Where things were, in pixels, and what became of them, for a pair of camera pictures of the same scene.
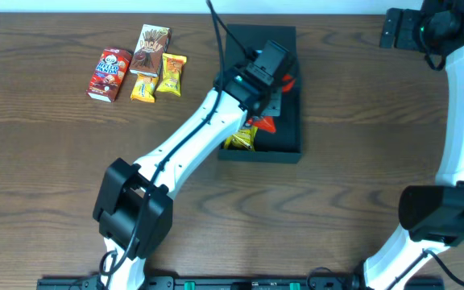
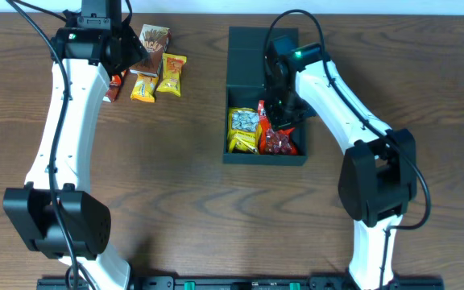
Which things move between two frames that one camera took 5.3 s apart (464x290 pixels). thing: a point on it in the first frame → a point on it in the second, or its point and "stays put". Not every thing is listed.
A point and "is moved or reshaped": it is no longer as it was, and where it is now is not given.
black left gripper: x=275 y=109 → x=128 y=40
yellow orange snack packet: x=171 y=66 stays put
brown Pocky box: x=151 y=45 stays put
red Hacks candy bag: x=266 y=123 is moved or reshaped
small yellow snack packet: x=144 y=89 stays put
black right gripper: x=403 y=39 → x=279 y=123
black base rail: x=239 y=283 stays put
